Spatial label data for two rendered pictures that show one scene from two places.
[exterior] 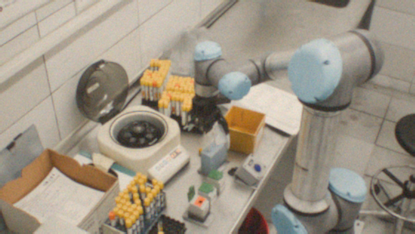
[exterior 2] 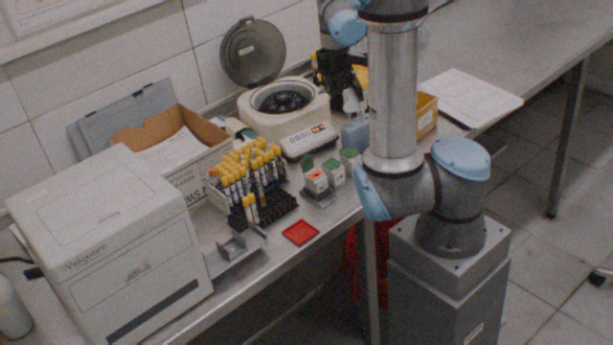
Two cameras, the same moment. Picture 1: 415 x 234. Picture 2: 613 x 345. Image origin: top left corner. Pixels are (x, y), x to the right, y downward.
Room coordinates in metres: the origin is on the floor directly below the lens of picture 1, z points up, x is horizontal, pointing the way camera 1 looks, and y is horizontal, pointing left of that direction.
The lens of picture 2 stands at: (-0.02, -0.50, 1.84)
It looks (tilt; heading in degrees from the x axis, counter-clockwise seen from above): 37 degrees down; 28
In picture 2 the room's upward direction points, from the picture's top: 9 degrees counter-clockwise
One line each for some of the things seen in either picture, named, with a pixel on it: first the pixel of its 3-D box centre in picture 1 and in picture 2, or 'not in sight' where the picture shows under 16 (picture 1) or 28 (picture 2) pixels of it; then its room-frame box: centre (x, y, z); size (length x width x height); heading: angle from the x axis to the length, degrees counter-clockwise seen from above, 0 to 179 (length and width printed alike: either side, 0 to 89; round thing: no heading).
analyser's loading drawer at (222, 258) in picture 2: not in sight; (224, 253); (0.73, 0.13, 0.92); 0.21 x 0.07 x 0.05; 153
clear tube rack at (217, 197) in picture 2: (135, 215); (247, 181); (1.00, 0.20, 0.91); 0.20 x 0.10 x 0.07; 153
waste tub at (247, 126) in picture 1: (242, 130); (406, 114); (1.39, -0.14, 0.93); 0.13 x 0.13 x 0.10; 68
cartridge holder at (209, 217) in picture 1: (198, 213); (317, 192); (1.02, 0.01, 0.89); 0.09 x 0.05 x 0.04; 63
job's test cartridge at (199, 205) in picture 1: (198, 207); (316, 183); (1.02, 0.01, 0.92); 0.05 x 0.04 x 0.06; 63
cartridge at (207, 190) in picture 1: (207, 195); (333, 172); (1.09, -0.01, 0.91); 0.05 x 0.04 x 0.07; 63
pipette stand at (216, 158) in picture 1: (213, 157); (359, 136); (1.25, -0.03, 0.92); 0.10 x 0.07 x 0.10; 145
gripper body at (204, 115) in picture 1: (204, 109); (335, 67); (1.20, 0.00, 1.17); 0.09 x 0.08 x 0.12; 145
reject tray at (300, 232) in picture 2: not in sight; (300, 232); (0.88, 0.00, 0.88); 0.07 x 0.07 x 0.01; 63
